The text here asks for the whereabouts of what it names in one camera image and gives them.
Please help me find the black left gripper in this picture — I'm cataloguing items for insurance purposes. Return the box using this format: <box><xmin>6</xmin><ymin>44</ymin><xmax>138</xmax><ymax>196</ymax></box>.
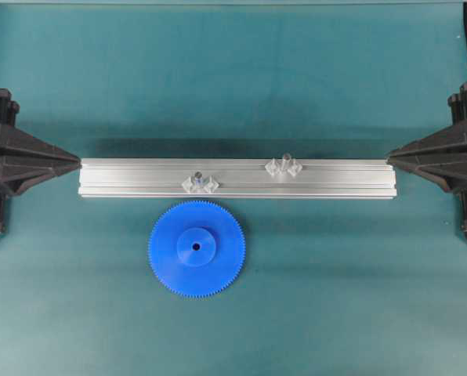
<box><xmin>0</xmin><ymin>89</ymin><xmax>80</xmax><ymax>234</ymax></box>

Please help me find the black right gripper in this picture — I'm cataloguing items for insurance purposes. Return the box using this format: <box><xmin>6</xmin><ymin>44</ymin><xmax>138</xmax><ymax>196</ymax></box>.
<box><xmin>388</xmin><ymin>82</ymin><xmax>467</xmax><ymax>240</ymax></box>

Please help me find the large blue plastic gear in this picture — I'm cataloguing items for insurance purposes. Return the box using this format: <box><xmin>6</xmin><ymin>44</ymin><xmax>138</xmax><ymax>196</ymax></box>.
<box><xmin>147</xmin><ymin>201</ymin><xmax>246</xmax><ymax>298</ymax></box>

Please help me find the aluminium extrusion rail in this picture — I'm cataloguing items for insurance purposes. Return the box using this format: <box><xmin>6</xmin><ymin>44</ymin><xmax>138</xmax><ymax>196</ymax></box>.
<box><xmin>78</xmin><ymin>158</ymin><xmax>396</xmax><ymax>200</ymax></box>

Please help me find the right metal shaft with bracket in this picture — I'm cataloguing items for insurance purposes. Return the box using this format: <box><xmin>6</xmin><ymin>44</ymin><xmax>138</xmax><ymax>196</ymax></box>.
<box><xmin>265</xmin><ymin>153</ymin><xmax>302</xmax><ymax>177</ymax></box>

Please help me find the metal shaft with bracket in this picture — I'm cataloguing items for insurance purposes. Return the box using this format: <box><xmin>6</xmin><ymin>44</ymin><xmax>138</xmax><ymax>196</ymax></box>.
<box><xmin>182</xmin><ymin>172</ymin><xmax>219</xmax><ymax>194</ymax></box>
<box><xmin>265</xmin><ymin>153</ymin><xmax>302</xmax><ymax>177</ymax></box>

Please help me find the left metal shaft with bracket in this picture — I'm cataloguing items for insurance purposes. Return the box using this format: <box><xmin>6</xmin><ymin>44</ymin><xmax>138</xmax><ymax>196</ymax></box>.
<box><xmin>182</xmin><ymin>172</ymin><xmax>219</xmax><ymax>194</ymax></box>

